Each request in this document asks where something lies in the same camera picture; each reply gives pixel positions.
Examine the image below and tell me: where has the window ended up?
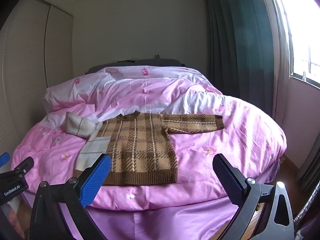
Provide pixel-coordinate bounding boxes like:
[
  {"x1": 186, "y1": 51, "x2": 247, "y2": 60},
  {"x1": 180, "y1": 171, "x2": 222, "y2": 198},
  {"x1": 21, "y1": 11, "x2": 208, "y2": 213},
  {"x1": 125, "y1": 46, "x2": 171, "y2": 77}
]
[{"x1": 275, "y1": 0, "x2": 320, "y2": 88}]

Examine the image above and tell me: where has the white wardrobe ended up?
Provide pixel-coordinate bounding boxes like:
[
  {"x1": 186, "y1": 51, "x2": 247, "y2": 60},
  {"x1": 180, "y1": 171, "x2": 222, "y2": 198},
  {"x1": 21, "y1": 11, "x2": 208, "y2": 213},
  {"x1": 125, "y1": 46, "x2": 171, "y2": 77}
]
[{"x1": 0, "y1": 0, "x2": 74, "y2": 155}]

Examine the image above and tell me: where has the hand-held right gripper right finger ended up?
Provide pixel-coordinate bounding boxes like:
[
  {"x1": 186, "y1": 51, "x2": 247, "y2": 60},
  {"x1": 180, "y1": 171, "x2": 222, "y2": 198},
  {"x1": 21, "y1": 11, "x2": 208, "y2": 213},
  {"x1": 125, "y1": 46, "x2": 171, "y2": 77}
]
[{"x1": 212, "y1": 153, "x2": 295, "y2": 240}]

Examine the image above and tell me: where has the brown plaid knitted sweater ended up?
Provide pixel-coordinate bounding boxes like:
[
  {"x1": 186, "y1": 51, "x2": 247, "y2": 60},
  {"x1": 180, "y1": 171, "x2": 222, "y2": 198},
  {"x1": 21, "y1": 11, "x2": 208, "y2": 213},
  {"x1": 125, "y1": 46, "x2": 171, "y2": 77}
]
[{"x1": 96, "y1": 112, "x2": 224, "y2": 186}]

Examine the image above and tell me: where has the dark grey headboard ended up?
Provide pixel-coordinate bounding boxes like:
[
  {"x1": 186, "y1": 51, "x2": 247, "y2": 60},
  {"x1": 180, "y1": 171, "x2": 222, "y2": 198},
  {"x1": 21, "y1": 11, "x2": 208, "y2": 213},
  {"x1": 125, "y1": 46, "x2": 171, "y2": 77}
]
[{"x1": 86, "y1": 59, "x2": 187, "y2": 74}]

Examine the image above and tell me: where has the pink satin bed sheet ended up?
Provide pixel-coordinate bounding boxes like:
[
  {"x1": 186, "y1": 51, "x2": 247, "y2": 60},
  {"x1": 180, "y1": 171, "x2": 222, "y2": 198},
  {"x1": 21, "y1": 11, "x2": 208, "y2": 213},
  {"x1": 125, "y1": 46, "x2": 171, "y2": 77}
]
[{"x1": 60, "y1": 195, "x2": 250, "y2": 240}]

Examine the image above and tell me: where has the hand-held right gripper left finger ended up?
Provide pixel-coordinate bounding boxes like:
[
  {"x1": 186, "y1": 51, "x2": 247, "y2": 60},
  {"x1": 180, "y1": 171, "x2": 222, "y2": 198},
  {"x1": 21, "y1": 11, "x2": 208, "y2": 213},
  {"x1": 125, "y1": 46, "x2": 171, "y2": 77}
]
[{"x1": 29, "y1": 152, "x2": 112, "y2": 240}]

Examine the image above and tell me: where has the beige sheer curtain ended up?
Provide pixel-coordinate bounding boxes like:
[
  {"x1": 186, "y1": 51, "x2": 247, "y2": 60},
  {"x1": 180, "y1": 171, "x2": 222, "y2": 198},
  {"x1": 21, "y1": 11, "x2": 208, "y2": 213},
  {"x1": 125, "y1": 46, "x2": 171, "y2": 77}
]
[{"x1": 257, "y1": 0, "x2": 293, "y2": 128}]

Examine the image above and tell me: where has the silver flexible hose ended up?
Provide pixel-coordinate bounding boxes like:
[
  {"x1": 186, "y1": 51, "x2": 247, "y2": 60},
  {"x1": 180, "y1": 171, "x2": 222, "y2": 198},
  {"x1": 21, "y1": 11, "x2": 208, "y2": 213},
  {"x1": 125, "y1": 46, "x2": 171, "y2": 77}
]
[{"x1": 294, "y1": 187, "x2": 320, "y2": 223}]

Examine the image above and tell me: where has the white plaid knitted sweater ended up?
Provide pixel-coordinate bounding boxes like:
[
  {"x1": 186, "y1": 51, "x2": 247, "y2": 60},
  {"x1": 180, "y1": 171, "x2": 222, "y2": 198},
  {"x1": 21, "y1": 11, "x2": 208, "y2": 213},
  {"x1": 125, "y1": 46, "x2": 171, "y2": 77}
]
[{"x1": 65, "y1": 112, "x2": 112, "y2": 178}]

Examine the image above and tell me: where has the dark green curtain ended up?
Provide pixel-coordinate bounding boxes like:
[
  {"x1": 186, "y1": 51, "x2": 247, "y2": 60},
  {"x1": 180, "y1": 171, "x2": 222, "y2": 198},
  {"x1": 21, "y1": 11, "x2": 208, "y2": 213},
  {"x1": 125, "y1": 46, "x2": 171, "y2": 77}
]
[{"x1": 204, "y1": 0, "x2": 278, "y2": 120}]

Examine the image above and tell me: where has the pink floral duvet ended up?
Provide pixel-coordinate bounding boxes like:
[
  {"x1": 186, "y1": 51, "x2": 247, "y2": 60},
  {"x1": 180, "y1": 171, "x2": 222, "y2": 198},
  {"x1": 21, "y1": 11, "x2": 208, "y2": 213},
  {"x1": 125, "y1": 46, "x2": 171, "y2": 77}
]
[{"x1": 10, "y1": 65, "x2": 287, "y2": 210}]

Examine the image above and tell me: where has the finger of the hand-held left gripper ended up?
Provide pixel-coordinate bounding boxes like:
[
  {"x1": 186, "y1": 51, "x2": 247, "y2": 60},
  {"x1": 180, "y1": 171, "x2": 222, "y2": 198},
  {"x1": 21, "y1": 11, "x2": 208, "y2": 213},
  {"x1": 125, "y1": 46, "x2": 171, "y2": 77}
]
[
  {"x1": 0, "y1": 152, "x2": 11, "y2": 168},
  {"x1": 0, "y1": 156, "x2": 34, "y2": 180}
]

